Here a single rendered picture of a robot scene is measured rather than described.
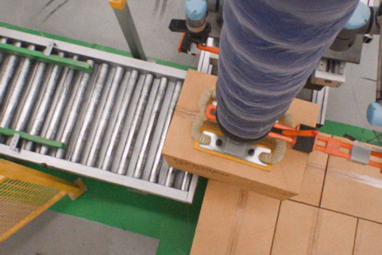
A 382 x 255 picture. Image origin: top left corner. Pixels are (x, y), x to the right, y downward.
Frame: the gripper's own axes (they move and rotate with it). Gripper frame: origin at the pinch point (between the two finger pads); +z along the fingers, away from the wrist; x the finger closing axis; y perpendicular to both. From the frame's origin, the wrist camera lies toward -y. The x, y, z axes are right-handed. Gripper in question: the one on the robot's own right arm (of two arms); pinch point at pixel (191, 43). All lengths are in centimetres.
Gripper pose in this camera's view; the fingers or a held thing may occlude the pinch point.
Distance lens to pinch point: 183.7
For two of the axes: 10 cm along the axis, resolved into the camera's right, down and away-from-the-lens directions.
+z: 0.2, 2.5, 9.7
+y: 9.5, 2.8, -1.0
